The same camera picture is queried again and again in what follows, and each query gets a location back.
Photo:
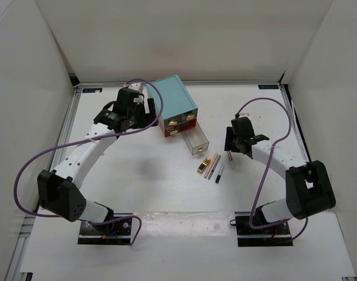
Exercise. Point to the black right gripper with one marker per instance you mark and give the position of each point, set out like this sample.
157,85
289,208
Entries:
230,134

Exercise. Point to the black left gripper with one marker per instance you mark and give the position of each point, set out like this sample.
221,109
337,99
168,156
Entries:
146,117

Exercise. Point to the red lip gloss stick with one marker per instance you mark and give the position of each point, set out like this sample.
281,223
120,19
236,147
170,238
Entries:
229,154

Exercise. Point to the teal and orange drawer box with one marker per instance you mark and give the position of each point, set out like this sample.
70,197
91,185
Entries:
172,99

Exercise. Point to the gold black lipstick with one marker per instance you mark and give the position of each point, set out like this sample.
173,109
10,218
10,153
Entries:
204,165

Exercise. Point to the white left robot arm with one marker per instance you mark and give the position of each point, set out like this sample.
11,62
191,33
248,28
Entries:
59,189

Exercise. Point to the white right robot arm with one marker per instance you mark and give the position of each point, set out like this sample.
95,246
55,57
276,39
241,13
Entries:
308,190

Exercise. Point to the pink makeup pencil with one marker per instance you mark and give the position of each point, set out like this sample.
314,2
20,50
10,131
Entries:
209,168

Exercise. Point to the silver black eyeliner pen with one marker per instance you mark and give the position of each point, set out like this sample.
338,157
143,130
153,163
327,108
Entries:
218,177

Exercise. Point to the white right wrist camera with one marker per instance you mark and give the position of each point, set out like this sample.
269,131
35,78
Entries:
246,115

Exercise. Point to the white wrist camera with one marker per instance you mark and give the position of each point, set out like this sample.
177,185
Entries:
246,115
136,86

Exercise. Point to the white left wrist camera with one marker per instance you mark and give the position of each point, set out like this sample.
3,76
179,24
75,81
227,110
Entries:
136,86

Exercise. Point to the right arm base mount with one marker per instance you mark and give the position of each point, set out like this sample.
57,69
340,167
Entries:
247,237

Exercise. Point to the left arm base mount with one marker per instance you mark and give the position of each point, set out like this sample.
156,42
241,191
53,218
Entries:
117,233

